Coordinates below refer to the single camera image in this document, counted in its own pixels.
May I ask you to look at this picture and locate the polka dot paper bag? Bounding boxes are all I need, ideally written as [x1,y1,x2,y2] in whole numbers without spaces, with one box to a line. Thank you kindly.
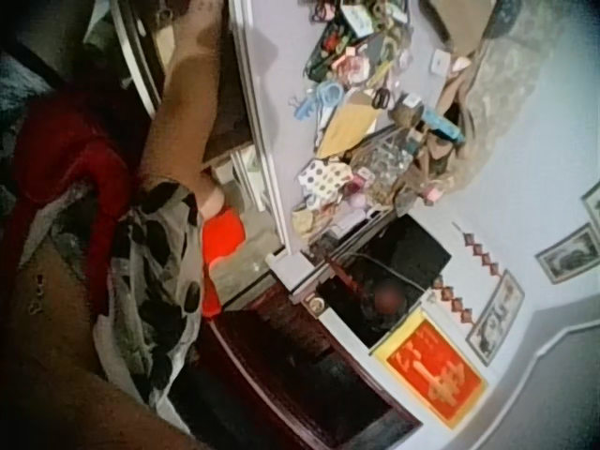
[295,157,353,199]

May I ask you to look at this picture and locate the person's legs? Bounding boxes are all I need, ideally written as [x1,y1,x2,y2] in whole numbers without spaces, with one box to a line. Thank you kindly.
[199,171,248,321]

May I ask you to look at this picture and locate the small round metal tin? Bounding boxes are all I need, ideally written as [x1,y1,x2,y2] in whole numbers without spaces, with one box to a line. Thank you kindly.
[304,293,330,316]

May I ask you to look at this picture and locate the white desk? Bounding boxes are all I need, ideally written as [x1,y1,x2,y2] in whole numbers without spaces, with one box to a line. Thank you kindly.
[201,0,423,263]

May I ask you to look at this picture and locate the clear patterned plastic box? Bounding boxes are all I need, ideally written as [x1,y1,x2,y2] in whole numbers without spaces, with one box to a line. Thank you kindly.
[351,128,416,188]

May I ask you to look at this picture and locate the yellow paper envelope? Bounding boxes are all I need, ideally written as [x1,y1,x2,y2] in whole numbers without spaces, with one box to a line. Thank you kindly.
[322,96,384,158]

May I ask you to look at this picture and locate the blue tape rings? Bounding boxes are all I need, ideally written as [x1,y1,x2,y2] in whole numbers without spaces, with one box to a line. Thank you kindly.
[310,80,347,106]

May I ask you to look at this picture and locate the dark wooden cabinet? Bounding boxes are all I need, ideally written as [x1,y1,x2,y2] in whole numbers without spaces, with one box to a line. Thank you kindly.
[187,280,423,450]

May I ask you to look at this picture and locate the black scissors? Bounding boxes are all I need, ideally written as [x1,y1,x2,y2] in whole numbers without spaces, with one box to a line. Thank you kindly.
[371,85,396,111]

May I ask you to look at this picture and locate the brown round twine ball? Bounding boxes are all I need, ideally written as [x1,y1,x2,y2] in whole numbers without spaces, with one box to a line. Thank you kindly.
[392,100,426,128]

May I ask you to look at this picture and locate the blue tube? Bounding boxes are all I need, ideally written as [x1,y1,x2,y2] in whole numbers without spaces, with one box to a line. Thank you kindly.
[423,112,466,144]

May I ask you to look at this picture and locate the red diamond garland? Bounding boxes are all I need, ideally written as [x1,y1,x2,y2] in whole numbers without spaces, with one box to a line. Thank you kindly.
[433,222,510,324]

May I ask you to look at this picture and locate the black patterned box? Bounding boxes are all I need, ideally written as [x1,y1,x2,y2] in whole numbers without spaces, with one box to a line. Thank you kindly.
[304,8,371,80]

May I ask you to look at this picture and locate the red and yellow poster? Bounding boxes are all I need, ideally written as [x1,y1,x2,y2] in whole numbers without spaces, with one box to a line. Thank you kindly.
[372,308,489,430]

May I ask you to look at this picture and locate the heap of colourful craft supplies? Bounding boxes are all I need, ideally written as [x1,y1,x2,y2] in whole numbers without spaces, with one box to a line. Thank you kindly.
[289,0,452,245]

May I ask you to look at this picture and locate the tall banknote picture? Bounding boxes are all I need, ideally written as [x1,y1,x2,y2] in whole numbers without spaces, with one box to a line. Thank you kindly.
[465,269,527,368]

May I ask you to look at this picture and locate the lace cloth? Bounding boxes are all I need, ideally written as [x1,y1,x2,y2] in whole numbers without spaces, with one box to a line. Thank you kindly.
[440,13,563,188]

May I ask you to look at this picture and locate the cardboard box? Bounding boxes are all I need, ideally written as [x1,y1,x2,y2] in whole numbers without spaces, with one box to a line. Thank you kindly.
[418,0,499,53]

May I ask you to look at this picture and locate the wide banknote picture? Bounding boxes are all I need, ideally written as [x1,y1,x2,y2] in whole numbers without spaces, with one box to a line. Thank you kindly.
[534,223,599,285]

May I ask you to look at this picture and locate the white wall socket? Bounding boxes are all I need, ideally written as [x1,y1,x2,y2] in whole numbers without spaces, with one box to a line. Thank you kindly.
[429,49,454,76]

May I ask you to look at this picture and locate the white curved rail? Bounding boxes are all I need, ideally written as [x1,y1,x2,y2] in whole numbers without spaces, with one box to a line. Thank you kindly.
[111,0,163,116]

